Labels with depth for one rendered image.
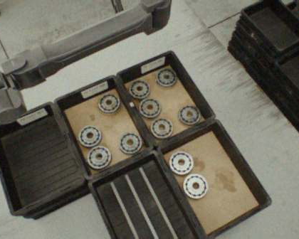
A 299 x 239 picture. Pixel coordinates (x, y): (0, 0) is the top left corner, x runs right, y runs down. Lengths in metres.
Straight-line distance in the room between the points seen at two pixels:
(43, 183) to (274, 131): 1.13
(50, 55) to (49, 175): 0.69
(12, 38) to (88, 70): 1.39
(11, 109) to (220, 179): 0.89
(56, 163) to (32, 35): 1.75
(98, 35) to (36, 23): 2.22
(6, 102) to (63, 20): 2.22
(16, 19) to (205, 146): 2.27
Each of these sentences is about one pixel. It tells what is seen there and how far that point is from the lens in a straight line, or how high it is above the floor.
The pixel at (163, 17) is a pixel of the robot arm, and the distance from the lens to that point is 0.81.
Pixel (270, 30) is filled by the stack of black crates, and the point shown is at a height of 0.49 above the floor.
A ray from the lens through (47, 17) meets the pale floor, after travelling 2.96.
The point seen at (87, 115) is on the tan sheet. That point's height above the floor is 0.83.
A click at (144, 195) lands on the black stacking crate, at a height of 0.83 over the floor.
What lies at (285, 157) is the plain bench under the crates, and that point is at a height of 0.70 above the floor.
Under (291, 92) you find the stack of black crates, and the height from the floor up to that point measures 0.40.
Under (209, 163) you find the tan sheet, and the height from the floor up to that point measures 0.83.
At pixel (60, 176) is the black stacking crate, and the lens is 1.29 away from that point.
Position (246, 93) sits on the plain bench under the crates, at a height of 0.70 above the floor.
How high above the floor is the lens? 2.04
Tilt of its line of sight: 66 degrees down
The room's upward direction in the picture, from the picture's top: 1 degrees clockwise
